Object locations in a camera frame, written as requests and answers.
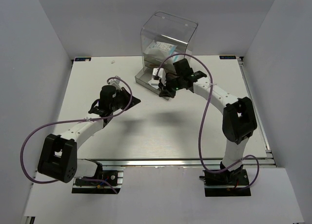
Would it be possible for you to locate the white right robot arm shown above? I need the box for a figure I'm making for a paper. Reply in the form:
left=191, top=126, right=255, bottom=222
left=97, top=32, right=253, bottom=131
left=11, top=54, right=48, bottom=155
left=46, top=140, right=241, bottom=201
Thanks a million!
left=152, top=59, right=257, bottom=184

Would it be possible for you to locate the blue table corner label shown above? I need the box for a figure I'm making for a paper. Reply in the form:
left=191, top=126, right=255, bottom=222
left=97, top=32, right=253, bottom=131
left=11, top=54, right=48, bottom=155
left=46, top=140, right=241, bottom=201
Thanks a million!
left=74, top=57, right=91, bottom=62
left=219, top=55, right=236, bottom=60

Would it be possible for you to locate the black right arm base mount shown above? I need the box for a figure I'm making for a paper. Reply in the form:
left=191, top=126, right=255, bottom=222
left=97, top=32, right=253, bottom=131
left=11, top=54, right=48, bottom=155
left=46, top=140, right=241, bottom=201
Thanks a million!
left=199, top=169, right=251, bottom=197

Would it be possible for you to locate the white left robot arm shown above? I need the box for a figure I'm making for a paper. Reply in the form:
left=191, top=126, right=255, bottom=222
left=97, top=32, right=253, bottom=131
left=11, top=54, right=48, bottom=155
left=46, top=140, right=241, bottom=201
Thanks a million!
left=38, top=85, right=141, bottom=184

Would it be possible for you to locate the blue table corner label left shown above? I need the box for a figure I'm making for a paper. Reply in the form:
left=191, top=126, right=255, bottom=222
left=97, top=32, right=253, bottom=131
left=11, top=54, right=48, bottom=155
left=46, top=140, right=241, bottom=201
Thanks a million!
left=74, top=57, right=91, bottom=62

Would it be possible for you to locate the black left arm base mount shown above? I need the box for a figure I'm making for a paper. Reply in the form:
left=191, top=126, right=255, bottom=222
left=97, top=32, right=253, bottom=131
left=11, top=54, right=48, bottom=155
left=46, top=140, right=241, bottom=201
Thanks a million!
left=72, top=167, right=124, bottom=195

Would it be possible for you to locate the clear acrylic makeup organizer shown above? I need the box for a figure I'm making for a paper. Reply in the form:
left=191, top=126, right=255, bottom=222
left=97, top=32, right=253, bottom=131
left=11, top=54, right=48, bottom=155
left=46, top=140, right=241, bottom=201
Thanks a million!
left=135, top=11, right=198, bottom=95

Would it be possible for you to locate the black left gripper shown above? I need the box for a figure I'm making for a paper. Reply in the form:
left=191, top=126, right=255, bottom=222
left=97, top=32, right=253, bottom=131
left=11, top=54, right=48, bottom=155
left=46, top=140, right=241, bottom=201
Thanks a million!
left=110, top=87, right=140, bottom=112

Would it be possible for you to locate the white pad yellow stick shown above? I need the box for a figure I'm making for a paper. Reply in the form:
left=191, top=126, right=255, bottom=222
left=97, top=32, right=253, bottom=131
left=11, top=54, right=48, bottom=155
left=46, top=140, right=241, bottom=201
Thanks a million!
left=148, top=77, right=161, bottom=87

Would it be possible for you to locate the aluminium front rail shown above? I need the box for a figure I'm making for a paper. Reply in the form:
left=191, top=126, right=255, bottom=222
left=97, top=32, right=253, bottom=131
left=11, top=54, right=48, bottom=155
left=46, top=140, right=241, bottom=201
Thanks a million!
left=78, top=158, right=276, bottom=168

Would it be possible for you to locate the blue table corner label right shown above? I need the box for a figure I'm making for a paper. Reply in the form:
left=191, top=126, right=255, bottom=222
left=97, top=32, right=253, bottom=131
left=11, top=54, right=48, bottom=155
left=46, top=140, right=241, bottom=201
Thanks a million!
left=219, top=55, right=236, bottom=60

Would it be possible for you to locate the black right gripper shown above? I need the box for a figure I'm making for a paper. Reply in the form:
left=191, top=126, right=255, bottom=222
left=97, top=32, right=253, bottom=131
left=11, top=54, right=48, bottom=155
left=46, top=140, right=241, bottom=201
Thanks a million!
left=158, top=75, right=183, bottom=99

